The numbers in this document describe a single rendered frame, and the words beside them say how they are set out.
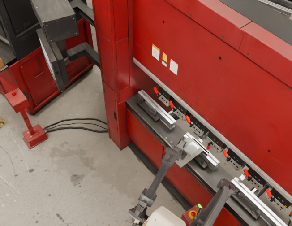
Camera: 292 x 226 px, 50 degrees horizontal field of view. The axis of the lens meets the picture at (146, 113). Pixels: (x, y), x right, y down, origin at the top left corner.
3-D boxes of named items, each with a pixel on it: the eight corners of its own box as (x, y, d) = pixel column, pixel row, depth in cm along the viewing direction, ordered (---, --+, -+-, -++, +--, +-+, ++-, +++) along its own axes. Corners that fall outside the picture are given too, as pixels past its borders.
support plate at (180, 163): (166, 153, 270) (166, 152, 269) (188, 137, 281) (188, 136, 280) (180, 168, 262) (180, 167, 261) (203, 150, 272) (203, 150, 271)
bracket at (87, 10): (56, 14, 280) (54, 7, 274) (79, 5, 290) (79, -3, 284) (80, 37, 261) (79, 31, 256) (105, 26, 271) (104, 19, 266)
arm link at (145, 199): (137, 205, 216) (143, 210, 215) (144, 193, 215) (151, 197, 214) (139, 202, 225) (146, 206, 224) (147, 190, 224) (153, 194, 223)
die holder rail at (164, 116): (137, 98, 322) (137, 92, 314) (142, 95, 324) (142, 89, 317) (170, 130, 299) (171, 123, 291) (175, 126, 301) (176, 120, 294)
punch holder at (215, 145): (205, 141, 256) (208, 130, 243) (212, 136, 259) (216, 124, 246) (219, 154, 249) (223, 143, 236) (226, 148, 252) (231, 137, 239)
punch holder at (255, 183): (243, 177, 237) (249, 167, 224) (251, 171, 241) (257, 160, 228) (259, 192, 231) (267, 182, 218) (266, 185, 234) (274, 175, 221)
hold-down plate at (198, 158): (179, 146, 288) (180, 145, 285) (184, 143, 290) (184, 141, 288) (203, 170, 274) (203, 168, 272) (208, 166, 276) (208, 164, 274)
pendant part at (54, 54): (45, 60, 300) (35, 29, 272) (57, 56, 304) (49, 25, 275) (59, 92, 276) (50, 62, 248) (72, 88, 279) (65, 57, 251)
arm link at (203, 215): (221, 181, 209) (235, 189, 208) (222, 176, 214) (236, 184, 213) (191, 221, 230) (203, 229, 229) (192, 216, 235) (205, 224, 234)
